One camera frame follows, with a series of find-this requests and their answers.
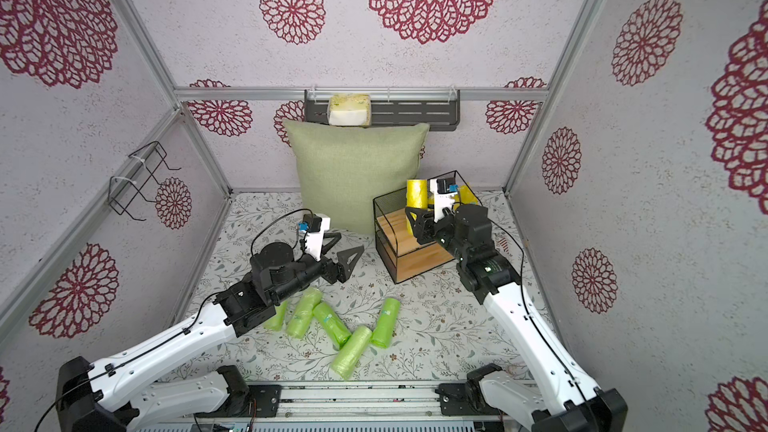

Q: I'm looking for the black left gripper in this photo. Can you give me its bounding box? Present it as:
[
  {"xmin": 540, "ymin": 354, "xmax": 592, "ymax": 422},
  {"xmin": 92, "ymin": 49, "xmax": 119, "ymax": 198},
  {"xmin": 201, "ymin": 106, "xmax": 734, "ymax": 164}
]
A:
[{"xmin": 271, "ymin": 233, "xmax": 363, "ymax": 305}]

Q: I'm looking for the yellow roll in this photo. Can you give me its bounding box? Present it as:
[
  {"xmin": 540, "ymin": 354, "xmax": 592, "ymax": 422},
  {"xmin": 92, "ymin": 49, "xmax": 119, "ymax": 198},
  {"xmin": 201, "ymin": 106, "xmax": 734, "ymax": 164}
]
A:
[
  {"xmin": 406, "ymin": 179, "xmax": 429, "ymax": 235},
  {"xmin": 456, "ymin": 185, "xmax": 481, "ymax": 205}
]

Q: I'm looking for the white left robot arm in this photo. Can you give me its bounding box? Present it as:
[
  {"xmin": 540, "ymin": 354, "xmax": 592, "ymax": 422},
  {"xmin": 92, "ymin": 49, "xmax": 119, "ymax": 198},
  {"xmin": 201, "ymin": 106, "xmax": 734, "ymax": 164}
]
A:
[{"xmin": 53, "ymin": 232, "xmax": 365, "ymax": 431}]

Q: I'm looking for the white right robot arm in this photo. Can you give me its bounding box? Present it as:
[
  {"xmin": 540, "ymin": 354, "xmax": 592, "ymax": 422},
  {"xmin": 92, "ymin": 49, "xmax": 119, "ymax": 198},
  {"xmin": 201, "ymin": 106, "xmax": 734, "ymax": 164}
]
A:
[{"xmin": 405, "ymin": 204, "xmax": 628, "ymax": 431}]

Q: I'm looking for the green roll middle diagonal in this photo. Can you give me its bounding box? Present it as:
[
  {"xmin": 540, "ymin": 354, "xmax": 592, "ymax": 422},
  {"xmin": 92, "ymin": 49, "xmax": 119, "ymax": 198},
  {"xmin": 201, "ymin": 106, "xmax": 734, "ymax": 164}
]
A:
[{"xmin": 313, "ymin": 301, "xmax": 352, "ymax": 350}]

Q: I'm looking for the green roll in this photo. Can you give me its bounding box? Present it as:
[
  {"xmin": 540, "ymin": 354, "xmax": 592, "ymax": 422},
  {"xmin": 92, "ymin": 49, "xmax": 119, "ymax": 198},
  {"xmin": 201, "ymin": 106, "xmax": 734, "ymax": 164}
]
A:
[
  {"xmin": 371, "ymin": 298, "xmax": 401, "ymax": 349},
  {"xmin": 330, "ymin": 326, "xmax": 373, "ymax": 380},
  {"xmin": 286, "ymin": 287, "xmax": 323, "ymax": 339},
  {"xmin": 263, "ymin": 302, "xmax": 288, "ymax": 332}
]

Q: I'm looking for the green cushion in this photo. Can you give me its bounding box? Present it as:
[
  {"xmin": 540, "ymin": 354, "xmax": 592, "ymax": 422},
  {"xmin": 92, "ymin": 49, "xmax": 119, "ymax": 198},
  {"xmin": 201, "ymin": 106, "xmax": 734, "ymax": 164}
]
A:
[{"xmin": 283, "ymin": 120, "xmax": 430, "ymax": 235}]

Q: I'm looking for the green roll right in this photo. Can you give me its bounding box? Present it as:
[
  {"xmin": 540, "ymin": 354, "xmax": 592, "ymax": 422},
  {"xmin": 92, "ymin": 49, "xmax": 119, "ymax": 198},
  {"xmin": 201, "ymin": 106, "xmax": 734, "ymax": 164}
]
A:
[{"xmin": 371, "ymin": 298, "xmax": 401, "ymax": 349}]

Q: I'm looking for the green roll far left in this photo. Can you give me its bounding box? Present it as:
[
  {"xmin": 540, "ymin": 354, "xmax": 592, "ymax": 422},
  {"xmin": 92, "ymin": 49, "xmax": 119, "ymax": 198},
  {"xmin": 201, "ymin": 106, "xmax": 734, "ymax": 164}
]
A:
[{"xmin": 263, "ymin": 302, "xmax": 288, "ymax": 332}]

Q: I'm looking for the green roll front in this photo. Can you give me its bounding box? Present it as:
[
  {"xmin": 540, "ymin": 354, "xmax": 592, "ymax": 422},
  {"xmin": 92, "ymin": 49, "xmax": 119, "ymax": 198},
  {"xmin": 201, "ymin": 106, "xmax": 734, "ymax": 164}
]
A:
[{"xmin": 330, "ymin": 326, "xmax": 373, "ymax": 380}]

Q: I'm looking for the white yellow sponge pack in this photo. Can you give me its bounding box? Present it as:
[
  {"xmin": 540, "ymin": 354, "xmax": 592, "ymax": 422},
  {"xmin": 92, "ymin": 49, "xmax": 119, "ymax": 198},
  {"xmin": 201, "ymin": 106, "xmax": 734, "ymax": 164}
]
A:
[{"xmin": 327, "ymin": 94, "xmax": 372, "ymax": 127}]

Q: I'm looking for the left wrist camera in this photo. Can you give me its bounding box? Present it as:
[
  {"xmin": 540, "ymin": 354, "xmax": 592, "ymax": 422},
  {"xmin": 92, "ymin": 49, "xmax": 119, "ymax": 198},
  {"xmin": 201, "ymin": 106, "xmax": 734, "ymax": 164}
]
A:
[{"xmin": 299, "ymin": 213, "xmax": 331, "ymax": 261}]

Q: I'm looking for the grey wall rack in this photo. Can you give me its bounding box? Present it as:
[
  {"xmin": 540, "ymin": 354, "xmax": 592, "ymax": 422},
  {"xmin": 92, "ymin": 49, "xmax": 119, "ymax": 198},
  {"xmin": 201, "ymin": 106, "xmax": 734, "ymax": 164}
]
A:
[{"xmin": 304, "ymin": 90, "xmax": 461, "ymax": 132}]

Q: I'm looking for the metal base rail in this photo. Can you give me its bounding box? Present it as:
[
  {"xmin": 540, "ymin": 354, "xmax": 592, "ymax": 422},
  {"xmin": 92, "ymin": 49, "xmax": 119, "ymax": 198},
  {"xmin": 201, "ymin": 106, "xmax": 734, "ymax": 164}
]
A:
[{"xmin": 138, "ymin": 380, "xmax": 547, "ymax": 431}]

